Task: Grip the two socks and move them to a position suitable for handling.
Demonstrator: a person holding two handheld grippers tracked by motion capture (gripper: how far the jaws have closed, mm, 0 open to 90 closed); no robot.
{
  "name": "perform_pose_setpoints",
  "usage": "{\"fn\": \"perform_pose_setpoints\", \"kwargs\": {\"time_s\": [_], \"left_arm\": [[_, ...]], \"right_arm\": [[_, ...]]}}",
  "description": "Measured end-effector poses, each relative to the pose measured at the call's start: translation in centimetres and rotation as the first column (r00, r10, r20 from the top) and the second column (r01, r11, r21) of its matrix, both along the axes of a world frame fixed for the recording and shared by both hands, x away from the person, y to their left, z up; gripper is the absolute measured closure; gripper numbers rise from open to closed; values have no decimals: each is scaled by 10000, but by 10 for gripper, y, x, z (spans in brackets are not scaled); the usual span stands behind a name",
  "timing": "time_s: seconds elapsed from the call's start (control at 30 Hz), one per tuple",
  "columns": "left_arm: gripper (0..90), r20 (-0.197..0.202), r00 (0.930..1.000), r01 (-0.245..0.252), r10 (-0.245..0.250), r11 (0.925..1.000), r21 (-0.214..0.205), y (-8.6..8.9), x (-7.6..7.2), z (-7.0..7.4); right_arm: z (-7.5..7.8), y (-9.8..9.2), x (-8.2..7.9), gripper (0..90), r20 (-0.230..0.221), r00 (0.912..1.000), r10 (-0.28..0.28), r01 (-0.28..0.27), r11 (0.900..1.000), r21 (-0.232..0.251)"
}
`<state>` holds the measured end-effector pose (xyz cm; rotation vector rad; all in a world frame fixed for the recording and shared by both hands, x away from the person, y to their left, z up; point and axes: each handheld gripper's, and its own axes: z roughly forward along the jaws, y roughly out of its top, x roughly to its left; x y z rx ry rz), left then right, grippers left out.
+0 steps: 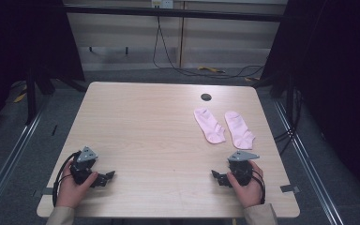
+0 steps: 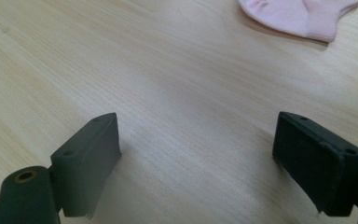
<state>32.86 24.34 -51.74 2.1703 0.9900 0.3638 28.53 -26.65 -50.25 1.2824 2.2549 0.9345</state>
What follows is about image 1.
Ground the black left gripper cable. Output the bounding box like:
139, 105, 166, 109
52, 150, 83, 208

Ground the black floor cable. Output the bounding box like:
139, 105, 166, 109
152, 15, 265, 80

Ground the person's left hand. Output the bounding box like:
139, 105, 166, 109
55, 159, 99, 210

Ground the metal floor rail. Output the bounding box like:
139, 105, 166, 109
0, 102, 50, 219
273, 99, 345, 225

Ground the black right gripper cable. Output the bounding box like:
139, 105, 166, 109
250, 168, 267, 205

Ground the grey tape strip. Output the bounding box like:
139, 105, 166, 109
279, 184, 301, 194
41, 187, 59, 196

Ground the bundle of black cables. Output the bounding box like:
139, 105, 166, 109
273, 90, 305, 156

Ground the person's right hand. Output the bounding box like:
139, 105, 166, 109
226, 159, 265, 210

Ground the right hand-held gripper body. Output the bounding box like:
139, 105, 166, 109
227, 150, 261, 188

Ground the black metal stand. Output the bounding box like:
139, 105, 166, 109
24, 67, 57, 126

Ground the yellow object on floor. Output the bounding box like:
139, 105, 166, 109
197, 65, 227, 75

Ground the black horizontal metal bar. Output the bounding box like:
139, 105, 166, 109
63, 4, 287, 23

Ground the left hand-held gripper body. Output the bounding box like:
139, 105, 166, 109
69, 145, 102, 187

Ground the yellow tape piece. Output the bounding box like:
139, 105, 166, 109
13, 84, 28, 104

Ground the pink sock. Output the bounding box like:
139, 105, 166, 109
224, 110, 257, 151
193, 107, 227, 145

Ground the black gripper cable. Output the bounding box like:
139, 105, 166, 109
250, 168, 267, 205
52, 150, 83, 208

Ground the black curtain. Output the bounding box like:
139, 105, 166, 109
260, 0, 360, 205
0, 0, 86, 134

